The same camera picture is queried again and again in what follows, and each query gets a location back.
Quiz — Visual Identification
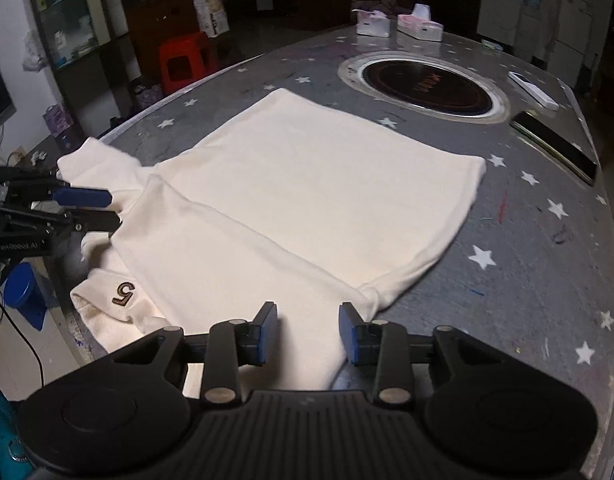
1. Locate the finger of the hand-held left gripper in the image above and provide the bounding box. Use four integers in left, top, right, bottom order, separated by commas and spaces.
0, 202, 124, 234
0, 166, 112, 208

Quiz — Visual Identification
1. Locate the black cable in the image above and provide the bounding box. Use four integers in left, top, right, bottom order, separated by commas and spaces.
0, 295, 44, 391

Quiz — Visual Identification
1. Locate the cream white shirt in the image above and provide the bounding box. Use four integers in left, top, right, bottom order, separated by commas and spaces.
57, 87, 488, 391

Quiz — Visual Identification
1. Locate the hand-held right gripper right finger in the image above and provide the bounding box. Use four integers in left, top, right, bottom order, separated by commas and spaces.
338, 302, 510, 407

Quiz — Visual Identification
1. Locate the white refrigerator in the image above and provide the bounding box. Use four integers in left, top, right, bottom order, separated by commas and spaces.
552, 0, 614, 88

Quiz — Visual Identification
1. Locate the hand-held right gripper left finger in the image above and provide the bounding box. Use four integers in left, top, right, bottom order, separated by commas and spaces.
107, 301, 279, 407

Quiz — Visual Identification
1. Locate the red plastic stool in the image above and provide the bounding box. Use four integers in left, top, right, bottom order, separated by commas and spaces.
158, 32, 219, 95

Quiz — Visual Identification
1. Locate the black smartphone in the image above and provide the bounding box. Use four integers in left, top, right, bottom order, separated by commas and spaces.
510, 111, 599, 187

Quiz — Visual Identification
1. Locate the glass-front shelf cabinet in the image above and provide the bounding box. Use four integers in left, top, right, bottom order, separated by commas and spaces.
24, 0, 112, 71

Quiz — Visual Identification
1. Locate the white printed bag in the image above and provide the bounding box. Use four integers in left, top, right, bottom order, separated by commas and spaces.
193, 0, 231, 38

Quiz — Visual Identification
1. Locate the white water dispenser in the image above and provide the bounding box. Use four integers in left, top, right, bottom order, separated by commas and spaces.
517, 0, 554, 61

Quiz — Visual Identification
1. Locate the grey star-print tablecloth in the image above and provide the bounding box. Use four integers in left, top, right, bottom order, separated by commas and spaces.
69, 27, 614, 480

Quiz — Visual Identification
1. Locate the white remote control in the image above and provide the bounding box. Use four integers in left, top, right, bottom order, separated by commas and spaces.
508, 71, 559, 111

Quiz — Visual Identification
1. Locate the round built-in induction cooktop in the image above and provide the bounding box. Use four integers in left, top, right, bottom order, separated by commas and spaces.
337, 50, 511, 125

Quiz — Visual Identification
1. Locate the blue plastic container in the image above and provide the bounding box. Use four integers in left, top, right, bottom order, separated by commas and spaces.
1, 262, 48, 331

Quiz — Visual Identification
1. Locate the small purple box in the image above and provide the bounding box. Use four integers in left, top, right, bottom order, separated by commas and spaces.
43, 105, 75, 136

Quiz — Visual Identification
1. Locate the pink white tissue box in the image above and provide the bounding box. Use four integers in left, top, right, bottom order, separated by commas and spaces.
356, 9, 390, 37
397, 4, 444, 42

